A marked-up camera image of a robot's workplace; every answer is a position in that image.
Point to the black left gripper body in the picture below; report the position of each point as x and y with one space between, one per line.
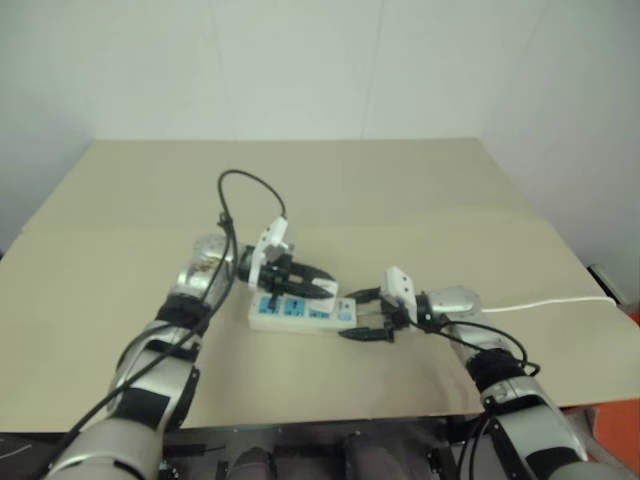
279 276

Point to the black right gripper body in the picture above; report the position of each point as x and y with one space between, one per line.
392 320

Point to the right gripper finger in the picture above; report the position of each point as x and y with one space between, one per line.
365 294
362 334

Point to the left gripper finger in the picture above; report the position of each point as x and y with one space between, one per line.
312 270
305 289

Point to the white charger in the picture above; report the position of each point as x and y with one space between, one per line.
330 290

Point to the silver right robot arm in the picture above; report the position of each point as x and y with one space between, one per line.
520 400

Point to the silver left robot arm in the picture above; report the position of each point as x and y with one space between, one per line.
150 370

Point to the white power strip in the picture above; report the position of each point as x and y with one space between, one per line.
300 323

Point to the dark rounded shape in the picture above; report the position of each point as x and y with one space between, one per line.
256 465

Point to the black object with white lines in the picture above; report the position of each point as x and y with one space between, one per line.
17 450

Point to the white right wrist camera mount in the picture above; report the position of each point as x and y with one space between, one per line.
398 287

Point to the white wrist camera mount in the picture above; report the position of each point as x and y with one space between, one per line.
398 287
274 235

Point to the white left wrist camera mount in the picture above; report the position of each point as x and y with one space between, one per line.
274 235

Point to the black table frame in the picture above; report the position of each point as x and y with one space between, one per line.
310 440

